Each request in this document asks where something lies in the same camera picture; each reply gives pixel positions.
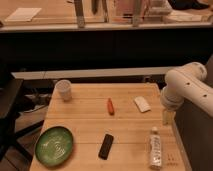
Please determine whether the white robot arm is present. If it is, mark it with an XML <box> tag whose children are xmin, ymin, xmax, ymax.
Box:
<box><xmin>160</xmin><ymin>62</ymin><xmax>213</xmax><ymax>125</ymax></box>

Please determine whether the green ceramic plate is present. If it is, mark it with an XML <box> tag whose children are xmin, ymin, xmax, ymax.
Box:
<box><xmin>35</xmin><ymin>126</ymin><xmax>74</xmax><ymax>167</ymax></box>

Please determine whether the clear plastic water bottle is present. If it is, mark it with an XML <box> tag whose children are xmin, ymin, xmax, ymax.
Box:
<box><xmin>149</xmin><ymin>127</ymin><xmax>162</xmax><ymax>170</ymax></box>

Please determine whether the orange carrot toy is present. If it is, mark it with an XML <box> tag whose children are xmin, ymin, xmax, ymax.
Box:
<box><xmin>107</xmin><ymin>98</ymin><xmax>115</xmax><ymax>115</ymax></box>

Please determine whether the black chair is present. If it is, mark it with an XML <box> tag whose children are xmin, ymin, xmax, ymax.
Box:
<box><xmin>0</xmin><ymin>59</ymin><xmax>46</xmax><ymax>164</ymax></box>

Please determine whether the white paper sheet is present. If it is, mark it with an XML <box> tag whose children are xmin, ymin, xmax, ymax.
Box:
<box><xmin>5</xmin><ymin>8</ymin><xmax>41</xmax><ymax>22</ymax></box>

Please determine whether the grey metal post right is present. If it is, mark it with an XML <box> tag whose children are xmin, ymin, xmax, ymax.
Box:
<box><xmin>132</xmin><ymin>0</ymin><xmax>142</xmax><ymax>27</ymax></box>

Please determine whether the grey metal post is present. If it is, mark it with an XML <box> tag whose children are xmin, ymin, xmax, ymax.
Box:
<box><xmin>132</xmin><ymin>0</ymin><xmax>142</xmax><ymax>27</ymax></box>
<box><xmin>74</xmin><ymin>0</ymin><xmax>85</xmax><ymax>28</ymax></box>

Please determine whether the grey metal post left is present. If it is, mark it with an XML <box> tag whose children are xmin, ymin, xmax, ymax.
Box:
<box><xmin>74</xmin><ymin>0</ymin><xmax>85</xmax><ymax>28</ymax></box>

